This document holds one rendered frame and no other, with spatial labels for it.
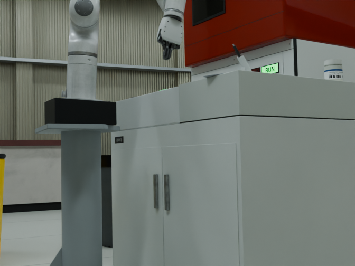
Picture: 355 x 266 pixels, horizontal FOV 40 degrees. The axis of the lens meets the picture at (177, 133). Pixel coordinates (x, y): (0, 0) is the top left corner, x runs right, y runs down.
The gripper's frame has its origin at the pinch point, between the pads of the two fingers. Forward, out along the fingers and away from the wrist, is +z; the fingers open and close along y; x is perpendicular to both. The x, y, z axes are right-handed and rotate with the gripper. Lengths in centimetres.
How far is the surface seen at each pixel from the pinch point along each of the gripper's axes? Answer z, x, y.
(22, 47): -196, -743, -106
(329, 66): -2, 43, -49
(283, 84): 15, 50, -19
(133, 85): -184, -723, -338
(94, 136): 39.1, -9.6, 20.8
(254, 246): 70, 50, -15
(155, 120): 27.8, -3.0, -1.5
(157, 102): 20.4, -1.4, 0.1
